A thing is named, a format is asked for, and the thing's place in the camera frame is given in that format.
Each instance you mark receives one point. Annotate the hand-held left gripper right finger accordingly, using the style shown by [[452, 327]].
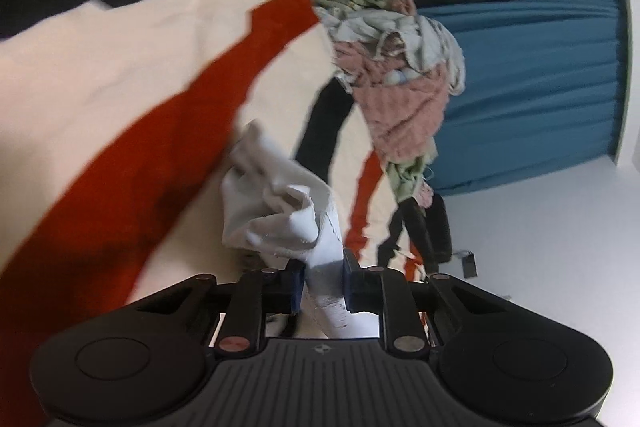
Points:
[[351, 292]]

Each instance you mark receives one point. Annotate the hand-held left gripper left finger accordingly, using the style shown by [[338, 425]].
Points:
[[297, 289]]

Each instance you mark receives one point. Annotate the white t-shirt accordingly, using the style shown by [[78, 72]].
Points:
[[285, 207]]

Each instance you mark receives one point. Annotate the pink cloth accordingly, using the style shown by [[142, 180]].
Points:
[[425, 197]]

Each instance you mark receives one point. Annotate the pink fuzzy blanket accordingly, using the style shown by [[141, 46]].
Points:
[[400, 117]]

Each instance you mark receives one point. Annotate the cream garment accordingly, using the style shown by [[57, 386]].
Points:
[[447, 52]]

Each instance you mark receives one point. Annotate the wide blue curtain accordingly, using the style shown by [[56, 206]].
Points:
[[530, 97]]

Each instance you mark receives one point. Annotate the grey white garment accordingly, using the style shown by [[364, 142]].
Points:
[[370, 27]]

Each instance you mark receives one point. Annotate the red black cream striped blanket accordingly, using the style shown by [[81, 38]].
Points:
[[125, 82]]

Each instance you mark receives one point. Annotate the black wall outlet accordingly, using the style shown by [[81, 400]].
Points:
[[469, 264]]

